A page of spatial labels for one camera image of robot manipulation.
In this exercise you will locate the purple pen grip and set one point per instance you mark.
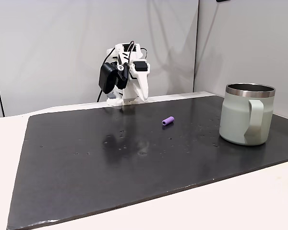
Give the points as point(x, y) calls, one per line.
point(168, 121)

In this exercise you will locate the pale green steel-rimmed cup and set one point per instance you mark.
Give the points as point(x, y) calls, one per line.
point(240, 119)

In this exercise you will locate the grey table clamp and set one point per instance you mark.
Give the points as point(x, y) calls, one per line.
point(111, 96)

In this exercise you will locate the black table mat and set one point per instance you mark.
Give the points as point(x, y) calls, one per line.
point(110, 167)

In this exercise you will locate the black camera box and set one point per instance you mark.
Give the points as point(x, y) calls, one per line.
point(107, 77)

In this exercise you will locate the black wall fixture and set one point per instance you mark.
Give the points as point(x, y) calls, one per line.
point(222, 0)

